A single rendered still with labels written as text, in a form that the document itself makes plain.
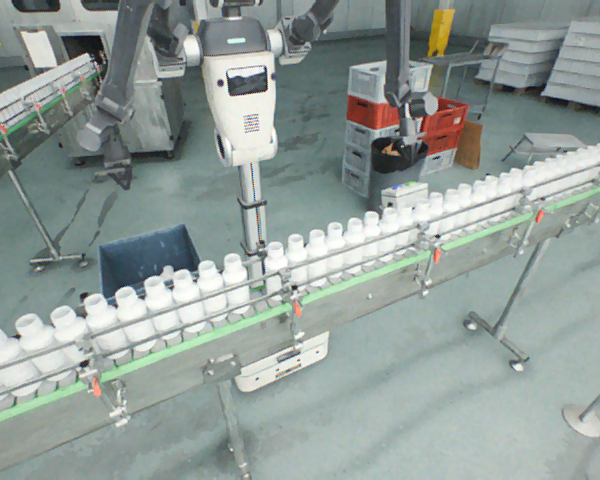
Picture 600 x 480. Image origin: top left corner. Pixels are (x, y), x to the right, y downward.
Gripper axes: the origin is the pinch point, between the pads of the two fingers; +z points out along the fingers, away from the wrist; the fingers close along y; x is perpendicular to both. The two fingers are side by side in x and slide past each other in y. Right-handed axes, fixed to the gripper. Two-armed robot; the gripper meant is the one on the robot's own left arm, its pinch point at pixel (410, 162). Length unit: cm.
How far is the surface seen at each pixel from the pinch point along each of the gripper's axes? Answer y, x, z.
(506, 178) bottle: 22.0, -18.7, 9.5
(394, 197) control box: -10.1, -2.5, 9.6
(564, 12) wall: 960, 517, -162
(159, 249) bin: -86, 45, 17
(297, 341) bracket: -60, -19, 35
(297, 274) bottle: -55, -16, 18
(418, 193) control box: -0.7, -3.6, 10.4
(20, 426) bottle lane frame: -122, -15, 30
